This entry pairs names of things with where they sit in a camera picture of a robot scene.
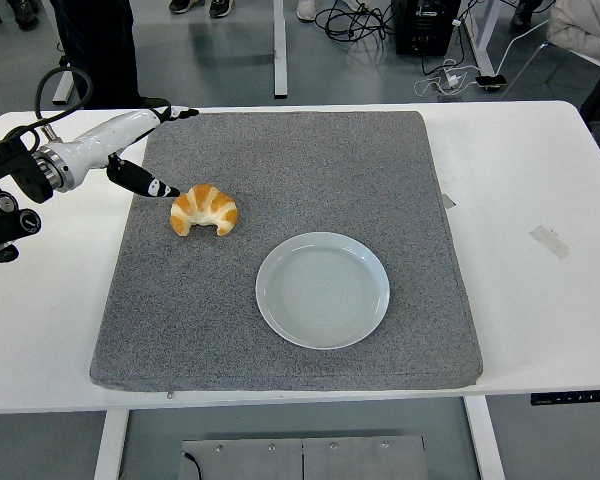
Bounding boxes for black computer case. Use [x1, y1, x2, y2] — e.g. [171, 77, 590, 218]
[392, 0, 464, 56]

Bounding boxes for thin black cable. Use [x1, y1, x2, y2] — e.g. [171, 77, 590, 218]
[181, 452, 202, 480]

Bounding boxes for black phone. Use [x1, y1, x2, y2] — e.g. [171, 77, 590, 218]
[473, 73, 508, 93]

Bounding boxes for tangled black cables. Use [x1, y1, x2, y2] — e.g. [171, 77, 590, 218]
[313, 0, 399, 41]

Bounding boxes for grey metal plate with screws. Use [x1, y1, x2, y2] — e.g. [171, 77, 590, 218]
[178, 434, 430, 480]

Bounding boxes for pale blue round plate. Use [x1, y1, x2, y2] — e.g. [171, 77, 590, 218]
[255, 231, 391, 350]

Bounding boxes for grey chair leg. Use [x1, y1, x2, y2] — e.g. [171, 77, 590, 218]
[499, 42, 551, 101]

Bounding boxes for black table control panel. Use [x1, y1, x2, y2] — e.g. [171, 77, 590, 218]
[530, 388, 600, 406]

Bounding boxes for white desk leg with foot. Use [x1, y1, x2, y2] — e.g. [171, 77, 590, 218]
[271, 0, 288, 99]

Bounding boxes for white charger cable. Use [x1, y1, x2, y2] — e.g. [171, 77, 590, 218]
[412, 58, 477, 99]

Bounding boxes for white slanted desk leg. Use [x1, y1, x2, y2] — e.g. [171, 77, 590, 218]
[462, 0, 497, 76]

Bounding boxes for person's legs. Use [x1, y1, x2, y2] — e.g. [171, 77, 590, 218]
[49, 0, 144, 110]

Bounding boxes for clear tape strip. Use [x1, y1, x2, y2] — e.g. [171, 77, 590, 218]
[528, 224, 570, 260]

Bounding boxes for grey fabric mat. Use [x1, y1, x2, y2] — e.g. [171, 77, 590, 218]
[89, 109, 484, 394]

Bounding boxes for croissant bread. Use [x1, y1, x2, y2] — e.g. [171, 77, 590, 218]
[169, 183, 240, 237]

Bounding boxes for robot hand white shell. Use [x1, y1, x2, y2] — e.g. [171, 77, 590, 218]
[59, 104, 200, 199]

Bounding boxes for beige padded jacket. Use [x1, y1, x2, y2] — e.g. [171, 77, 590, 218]
[545, 0, 600, 64]

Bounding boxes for white table leg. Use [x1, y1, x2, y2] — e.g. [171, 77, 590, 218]
[462, 396, 506, 480]
[93, 409, 131, 480]

